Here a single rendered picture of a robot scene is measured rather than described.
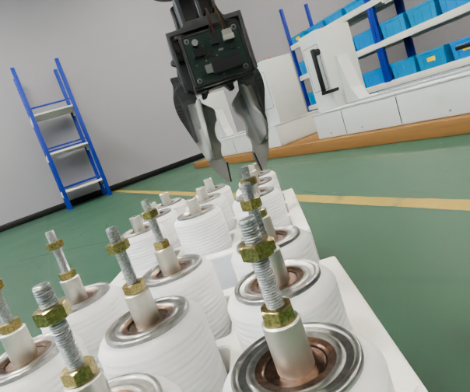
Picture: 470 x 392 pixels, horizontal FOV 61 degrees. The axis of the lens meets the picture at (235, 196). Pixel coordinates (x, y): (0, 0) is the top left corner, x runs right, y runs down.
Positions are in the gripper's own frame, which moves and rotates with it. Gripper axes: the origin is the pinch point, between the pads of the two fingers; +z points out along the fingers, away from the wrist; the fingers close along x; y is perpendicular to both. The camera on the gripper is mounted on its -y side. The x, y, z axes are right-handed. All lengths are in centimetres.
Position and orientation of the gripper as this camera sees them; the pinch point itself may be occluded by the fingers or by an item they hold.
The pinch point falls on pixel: (241, 163)
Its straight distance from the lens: 44.6
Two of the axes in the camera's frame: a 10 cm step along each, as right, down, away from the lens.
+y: 1.1, 1.4, -9.8
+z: 3.2, 9.3, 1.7
